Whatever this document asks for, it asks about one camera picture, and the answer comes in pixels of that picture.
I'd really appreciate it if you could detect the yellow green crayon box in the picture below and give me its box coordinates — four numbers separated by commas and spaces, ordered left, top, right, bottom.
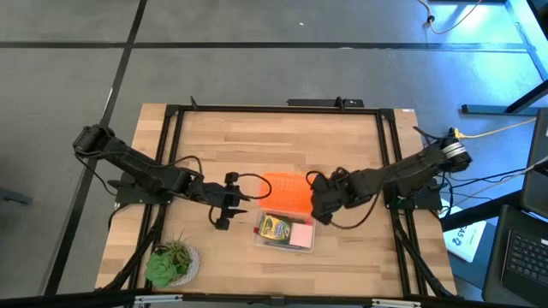
258, 213, 294, 242

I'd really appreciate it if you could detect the white woven plant pot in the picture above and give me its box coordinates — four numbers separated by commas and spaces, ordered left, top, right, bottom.
169, 242, 202, 287

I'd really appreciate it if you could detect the black crossbeam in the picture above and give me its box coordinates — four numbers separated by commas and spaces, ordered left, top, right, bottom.
0, 289, 548, 308

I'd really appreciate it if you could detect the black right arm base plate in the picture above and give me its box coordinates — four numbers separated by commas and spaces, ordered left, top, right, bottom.
383, 179, 443, 211

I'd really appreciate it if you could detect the pink sticky note pad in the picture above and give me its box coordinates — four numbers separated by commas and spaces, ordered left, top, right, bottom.
289, 222, 315, 249

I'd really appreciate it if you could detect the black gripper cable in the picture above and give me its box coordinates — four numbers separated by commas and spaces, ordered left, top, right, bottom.
237, 172, 274, 201
329, 187, 383, 231

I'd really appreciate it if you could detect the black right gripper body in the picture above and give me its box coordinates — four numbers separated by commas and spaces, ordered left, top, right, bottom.
309, 168, 357, 227

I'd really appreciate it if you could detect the translucent plastic storage box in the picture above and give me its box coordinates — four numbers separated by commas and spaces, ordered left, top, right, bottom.
252, 208, 317, 254

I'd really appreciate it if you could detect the black aluminium table frame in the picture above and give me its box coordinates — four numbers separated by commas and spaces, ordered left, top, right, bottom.
102, 96, 458, 300

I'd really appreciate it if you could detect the green succulent plant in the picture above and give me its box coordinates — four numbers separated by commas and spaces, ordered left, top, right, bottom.
144, 232, 193, 289

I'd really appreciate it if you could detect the dark grey screen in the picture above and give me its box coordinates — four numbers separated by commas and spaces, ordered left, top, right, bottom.
521, 106, 548, 220

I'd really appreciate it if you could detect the silver bracket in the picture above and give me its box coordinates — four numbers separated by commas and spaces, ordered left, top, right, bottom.
134, 293, 184, 305
371, 298, 423, 308

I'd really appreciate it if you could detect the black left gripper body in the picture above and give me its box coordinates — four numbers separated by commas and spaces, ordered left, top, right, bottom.
200, 170, 242, 231

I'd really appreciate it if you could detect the yellow network cable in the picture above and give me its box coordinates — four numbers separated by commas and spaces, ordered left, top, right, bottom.
452, 117, 537, 140

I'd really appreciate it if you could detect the beige floor cable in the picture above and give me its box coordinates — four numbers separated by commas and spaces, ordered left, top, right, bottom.
417, 0, 483, 35

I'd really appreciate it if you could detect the white book blue print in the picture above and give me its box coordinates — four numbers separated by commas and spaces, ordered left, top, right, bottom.
442, 198, 488, 264

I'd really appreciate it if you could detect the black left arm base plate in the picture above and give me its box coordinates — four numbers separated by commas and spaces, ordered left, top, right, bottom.
113, 170, 173, 206

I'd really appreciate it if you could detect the lavender grey pen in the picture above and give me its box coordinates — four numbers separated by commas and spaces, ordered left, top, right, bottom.
261, 240, 301, 251

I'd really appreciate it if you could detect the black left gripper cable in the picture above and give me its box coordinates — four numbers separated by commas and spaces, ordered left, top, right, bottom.
237, 172, 274, 201

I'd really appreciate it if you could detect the black laptop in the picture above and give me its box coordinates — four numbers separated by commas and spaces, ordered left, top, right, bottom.
481, 204, 548, 308

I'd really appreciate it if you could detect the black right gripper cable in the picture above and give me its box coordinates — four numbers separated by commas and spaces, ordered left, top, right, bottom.
329, 187, 383, 231

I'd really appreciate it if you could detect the orange plastic box lid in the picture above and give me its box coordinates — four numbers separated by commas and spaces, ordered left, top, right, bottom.
258, 171, 317, 215

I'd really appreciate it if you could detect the black desk leg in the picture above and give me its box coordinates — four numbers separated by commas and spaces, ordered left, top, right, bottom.
461, 79, 548, 116

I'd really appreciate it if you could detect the black bar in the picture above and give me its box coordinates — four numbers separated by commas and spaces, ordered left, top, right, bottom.
286, 98, 366, 109

